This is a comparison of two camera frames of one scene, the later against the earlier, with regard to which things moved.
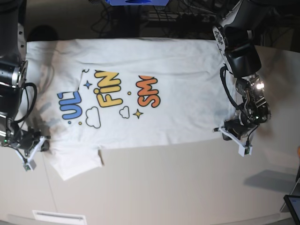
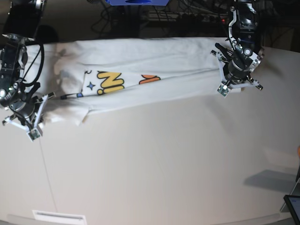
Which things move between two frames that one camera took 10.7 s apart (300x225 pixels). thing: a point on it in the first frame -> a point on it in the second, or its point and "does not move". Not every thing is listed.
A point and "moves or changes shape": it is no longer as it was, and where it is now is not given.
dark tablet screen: x=293 y=202 does not move
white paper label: x=59 y=218 does not move
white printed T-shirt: x=85 y=94 moves or changes shape
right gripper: x=234 y=127 -> x=236 y=70
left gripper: x=28 y=137 -> x=25 y=110
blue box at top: x=137 y=3 does not move
